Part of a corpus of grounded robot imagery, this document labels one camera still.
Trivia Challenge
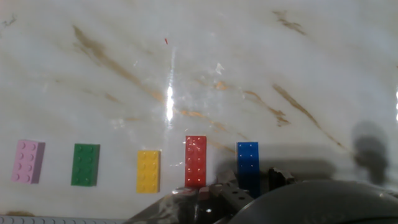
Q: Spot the red long Lego brick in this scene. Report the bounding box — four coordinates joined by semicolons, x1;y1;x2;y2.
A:
185;135;208;189

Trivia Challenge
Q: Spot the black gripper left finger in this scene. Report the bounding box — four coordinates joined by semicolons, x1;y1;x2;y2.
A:
216;169;254;212

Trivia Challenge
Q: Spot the grey Lego baseplate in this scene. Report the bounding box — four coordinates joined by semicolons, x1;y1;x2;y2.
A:
0;215;125;224

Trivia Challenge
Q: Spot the green Lego brick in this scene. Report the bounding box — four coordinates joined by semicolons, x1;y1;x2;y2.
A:
70;143;101;187

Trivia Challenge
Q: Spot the blue long Lego brick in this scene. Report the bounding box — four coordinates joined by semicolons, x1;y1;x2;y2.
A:
236;141;261;198

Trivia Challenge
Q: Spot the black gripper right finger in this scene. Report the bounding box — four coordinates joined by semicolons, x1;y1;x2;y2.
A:
267;167;295;191

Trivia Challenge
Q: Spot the pink Lego brick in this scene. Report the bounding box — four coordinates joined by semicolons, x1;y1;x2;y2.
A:
11;139;46;185

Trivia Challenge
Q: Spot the marble pattern board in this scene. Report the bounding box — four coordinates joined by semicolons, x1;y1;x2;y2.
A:
0;0;398;220

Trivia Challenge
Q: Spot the yellow Lego brick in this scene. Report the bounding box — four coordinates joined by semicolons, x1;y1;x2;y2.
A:
136;150;162;194

